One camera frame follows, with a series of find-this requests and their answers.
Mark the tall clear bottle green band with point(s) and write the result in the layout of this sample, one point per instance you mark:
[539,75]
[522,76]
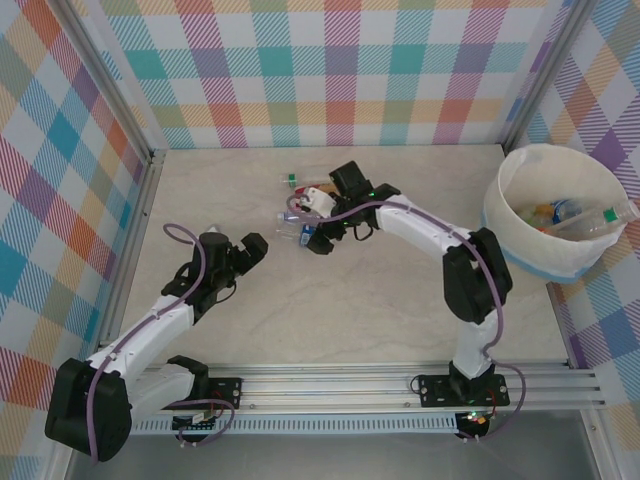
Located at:
[585,225]

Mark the aluminium corner post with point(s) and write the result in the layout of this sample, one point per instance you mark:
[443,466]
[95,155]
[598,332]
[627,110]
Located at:
[541,75]
[117,85]

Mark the white plastic bin liner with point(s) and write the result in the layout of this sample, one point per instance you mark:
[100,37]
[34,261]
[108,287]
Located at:
[550,260]

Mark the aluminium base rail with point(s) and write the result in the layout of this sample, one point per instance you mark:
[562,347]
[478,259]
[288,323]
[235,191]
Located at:
[325,390]

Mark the round beige waste bin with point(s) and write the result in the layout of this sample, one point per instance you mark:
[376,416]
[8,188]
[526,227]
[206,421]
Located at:
[545,175]

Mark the small circuit board with LED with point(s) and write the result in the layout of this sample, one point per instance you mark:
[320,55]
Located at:
[477,420]

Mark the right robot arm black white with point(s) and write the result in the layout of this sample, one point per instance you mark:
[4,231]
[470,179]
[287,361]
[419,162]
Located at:
[425,232]

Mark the small clear bottle green band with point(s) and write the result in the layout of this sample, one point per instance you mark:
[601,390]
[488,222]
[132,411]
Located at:
[291,178]

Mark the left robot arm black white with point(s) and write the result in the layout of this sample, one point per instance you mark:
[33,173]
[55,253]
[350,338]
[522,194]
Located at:
[150,325]

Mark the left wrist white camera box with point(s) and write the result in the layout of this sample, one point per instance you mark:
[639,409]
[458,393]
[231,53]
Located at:
[213,229]

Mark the light green label bottle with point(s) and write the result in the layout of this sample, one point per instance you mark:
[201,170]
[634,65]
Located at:
[529,216]

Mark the grey metal shelf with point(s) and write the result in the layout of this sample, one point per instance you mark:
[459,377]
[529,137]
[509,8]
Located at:
[325,457]

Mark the blue label bottle white cap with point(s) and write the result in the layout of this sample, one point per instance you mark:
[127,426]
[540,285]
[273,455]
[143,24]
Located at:
[304,236]
[565,209]

